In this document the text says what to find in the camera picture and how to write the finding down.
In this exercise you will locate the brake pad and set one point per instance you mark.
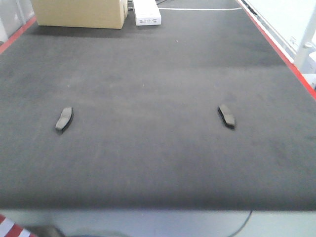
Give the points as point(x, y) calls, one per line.
point(65, 119)
point(227, 116)

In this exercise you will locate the dark grey conveyor belt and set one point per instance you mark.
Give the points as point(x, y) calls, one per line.
point(146, 132)

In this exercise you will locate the long white carton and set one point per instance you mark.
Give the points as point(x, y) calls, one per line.
point(146, 13)

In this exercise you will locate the brown cardboard box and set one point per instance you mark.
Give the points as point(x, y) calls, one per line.
point(103, 14)

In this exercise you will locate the red white traffic cone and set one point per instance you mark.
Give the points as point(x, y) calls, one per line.
point(8, 228)

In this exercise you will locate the red conveyor side rail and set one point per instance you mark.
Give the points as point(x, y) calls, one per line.
point(277, 48)

